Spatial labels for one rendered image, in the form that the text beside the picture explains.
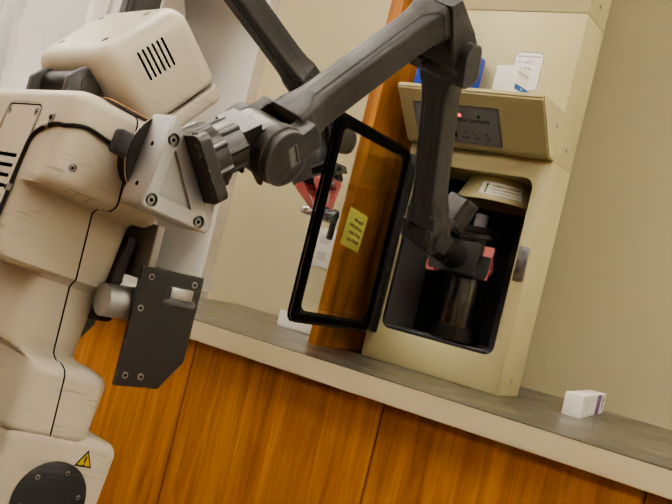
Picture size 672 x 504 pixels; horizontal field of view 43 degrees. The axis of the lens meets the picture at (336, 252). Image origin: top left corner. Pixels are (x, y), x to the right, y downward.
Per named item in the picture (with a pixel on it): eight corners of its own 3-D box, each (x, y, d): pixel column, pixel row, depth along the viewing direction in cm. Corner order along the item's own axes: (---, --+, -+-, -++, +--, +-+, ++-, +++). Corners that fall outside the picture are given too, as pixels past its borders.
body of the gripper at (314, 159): (304, 189, 176) (299, 155, 178) (346, 175, 171) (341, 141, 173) (286, 183, 170) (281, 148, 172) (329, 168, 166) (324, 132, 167)
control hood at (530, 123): (411, 142, 186) (422, 97, 187) (554, 161, 168) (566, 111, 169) (385, 128, 177) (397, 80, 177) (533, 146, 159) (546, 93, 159)
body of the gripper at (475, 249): (439, 237, 177) (425, 227, 171) (485, 246, 172) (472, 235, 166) (430, 267, 176) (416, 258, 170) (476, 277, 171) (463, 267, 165)
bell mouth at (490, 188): (475, 208, 197) (480, 185, 197) (548, 221, 187) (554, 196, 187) (441, 192, 182) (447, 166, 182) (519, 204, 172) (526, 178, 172)
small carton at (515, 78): (503, 102, 173) (510, 73, 173) (525, 102, 169) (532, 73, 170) (490, 94, 169) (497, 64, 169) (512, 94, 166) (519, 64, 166)
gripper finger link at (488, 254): (474, 252, 181) (458, 239, 174) (506, 258, 178) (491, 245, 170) (465, 282, 180) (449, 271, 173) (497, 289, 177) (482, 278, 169)
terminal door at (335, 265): (367, 332, 183) (411, 150, 184) (288, 321, 157) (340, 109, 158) (364, 331, 183) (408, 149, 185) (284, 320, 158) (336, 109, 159)
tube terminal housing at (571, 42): (413, 360, 206) (488, 49, 208) (541, 397, 188) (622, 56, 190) (359, 354, 185) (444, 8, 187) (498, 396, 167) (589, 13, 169)
